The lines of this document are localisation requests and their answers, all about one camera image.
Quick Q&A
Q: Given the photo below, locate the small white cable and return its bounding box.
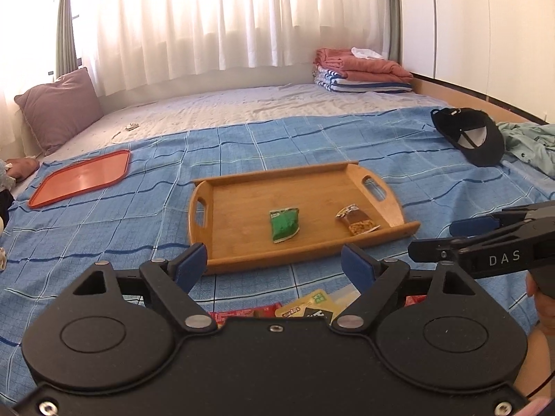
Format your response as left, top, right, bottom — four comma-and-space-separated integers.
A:
110, 122, 140, 144

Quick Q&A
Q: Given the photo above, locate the stack of folded blankets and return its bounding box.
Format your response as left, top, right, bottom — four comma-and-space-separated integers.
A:
314, 47, 412, 83

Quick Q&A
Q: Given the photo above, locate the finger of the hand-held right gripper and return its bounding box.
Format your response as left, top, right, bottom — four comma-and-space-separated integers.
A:
408, 237, 468, 264
450, 201, 555, 237

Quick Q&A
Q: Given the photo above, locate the white wardrobe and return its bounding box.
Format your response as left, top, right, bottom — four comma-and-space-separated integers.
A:
399, 0, 555, 118

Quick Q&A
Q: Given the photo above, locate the blue checked blanket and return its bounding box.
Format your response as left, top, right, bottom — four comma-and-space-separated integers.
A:
0, 106, 555, 399

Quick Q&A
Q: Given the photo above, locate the yellow orange snack packet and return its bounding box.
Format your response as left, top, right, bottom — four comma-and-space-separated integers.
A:
275, 289, 345, 319

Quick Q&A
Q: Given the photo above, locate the white bed sheet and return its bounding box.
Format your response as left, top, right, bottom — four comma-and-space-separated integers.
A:
39, 82, 447, 157

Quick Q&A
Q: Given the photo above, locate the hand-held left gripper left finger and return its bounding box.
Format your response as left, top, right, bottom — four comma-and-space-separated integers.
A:
65, 243, 217, 334

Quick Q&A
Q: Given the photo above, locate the red and gold snack packet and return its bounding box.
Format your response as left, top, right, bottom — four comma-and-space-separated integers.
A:
208, 304, 278, 326

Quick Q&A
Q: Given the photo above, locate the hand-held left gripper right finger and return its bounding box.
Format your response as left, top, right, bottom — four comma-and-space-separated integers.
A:
330, 245, 484, 334

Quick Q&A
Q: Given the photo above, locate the white sheer curtain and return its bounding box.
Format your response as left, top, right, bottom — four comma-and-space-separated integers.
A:
71, 0, 391, 96

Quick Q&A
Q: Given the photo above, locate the pink cloth bundle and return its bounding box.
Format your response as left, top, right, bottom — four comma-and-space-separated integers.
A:
4, 157, 41, 183

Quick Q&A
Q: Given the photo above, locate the black cap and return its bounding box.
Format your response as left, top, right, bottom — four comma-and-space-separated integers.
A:
430, 107, 505, 167

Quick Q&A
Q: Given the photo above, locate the folded blue striped blanket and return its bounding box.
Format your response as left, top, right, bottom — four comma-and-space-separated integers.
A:
313, 65, 413, 94

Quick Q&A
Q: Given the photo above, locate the teal garment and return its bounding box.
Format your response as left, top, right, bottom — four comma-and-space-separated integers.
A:
496, 121, 555, 178

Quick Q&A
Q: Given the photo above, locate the grey green curtain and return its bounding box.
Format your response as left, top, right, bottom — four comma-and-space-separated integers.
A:
55, 0, 79, 79

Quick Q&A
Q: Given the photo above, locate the purple pillow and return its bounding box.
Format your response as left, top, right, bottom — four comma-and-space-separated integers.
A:
14, 67, 105, 157

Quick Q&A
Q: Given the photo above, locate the wooden tray with handles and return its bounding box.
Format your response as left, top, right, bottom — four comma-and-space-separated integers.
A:
187, 161, 421, 275

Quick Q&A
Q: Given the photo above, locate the person's right forearm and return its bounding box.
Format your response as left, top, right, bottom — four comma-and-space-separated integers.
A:
516, 323, 555, 399

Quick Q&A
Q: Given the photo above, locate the person's right hand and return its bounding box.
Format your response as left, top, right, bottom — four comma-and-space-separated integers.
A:
526, 271, 555, 336

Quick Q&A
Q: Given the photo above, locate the orange plastic tray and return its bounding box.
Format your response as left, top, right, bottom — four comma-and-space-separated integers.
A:
27, 149, 131, 209

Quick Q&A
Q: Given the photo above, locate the brown snack bar packet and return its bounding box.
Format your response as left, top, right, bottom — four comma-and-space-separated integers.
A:
335, 205, 381, 237

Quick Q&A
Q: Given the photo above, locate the wooden bed frame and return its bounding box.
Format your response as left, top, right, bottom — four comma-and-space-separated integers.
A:
410, 71, 555, 126

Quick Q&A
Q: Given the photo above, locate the green snack packet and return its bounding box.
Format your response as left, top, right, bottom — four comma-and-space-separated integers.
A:
269, 207, 301, 243

